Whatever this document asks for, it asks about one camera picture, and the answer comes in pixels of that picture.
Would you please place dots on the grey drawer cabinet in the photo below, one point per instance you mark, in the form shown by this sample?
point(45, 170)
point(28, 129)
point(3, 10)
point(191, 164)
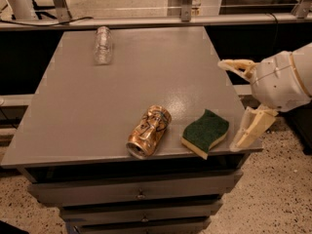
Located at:
point(71, 141)

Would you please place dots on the orange crushed soda can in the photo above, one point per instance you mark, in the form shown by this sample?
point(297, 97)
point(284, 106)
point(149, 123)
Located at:
point(145, 137)

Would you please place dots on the green and yellow sponge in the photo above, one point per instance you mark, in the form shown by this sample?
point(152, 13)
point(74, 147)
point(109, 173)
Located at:
point(205, 133)

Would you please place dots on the clear plastic bottle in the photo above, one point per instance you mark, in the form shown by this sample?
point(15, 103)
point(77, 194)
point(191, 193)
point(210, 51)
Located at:
point(103, 50)

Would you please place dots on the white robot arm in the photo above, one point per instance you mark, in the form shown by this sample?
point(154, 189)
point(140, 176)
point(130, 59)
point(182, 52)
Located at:
point(280, 83)

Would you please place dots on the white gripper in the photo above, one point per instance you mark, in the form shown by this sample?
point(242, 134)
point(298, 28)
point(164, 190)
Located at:
point(278, 81)

